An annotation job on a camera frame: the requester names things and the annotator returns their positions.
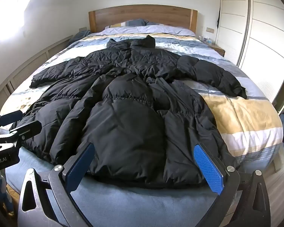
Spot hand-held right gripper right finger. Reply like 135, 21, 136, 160
193, 143, 271, 227

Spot white wardrobe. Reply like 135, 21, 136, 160
215, 0, 284, 104

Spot dark blue clothes heap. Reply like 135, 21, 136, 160
70, 30, 91, 44

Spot wooden headboard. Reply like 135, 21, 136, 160
89, 5, 198, 35

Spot small items on nightstand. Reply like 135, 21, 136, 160
199, 35, 213, 45

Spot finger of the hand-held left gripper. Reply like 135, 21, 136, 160
0, 110, 23, 133
9, 120, 42, 145

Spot striped blue pillow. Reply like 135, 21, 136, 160
106, 19, 157, 29

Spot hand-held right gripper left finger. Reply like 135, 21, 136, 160
18, 142, 95, 227

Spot low beige wall cabinet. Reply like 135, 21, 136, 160
0, 35, 74, 109

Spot black puffer jacket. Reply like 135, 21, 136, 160
16, 35, 248, 190

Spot person's left hand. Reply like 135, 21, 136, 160
0, 173, 15, 215

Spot bright window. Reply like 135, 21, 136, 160
0, 0, 43, 43

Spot wooden nightstand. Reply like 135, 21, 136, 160
202, 40, 225, 57

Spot striped duvet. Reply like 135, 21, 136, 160
0, 26, 284, 171

